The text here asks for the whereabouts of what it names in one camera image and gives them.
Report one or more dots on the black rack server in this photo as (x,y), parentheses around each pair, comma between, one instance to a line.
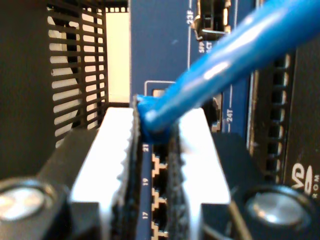
(302,125)

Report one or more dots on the black perforated rack post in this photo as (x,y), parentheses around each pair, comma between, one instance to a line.
(75,75)

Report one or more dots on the blue network switch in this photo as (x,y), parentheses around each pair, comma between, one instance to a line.
(160,50)

